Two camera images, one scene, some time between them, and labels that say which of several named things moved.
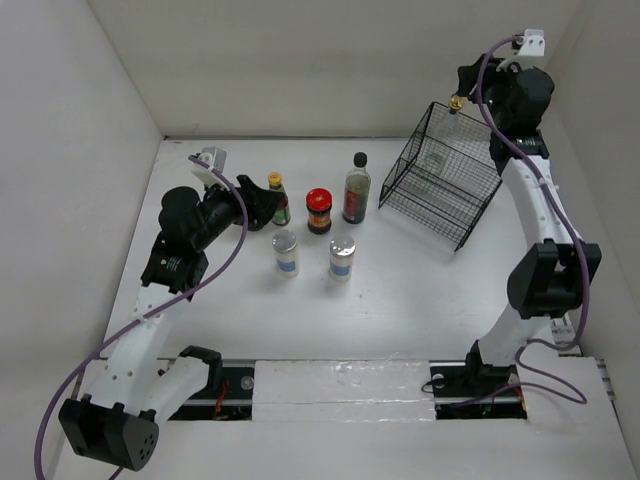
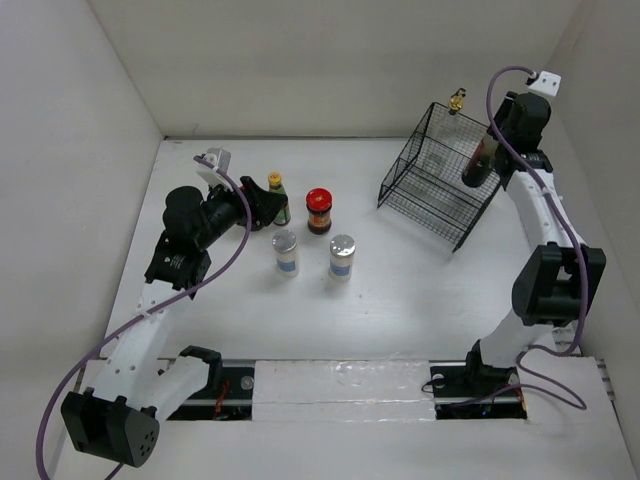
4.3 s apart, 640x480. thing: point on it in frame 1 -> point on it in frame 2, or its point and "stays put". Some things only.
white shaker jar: [284, 242] stays put
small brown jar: [255, 225] stays put
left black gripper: [260, 202] stays put
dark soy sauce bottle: [357, 189] -> [480, 163]
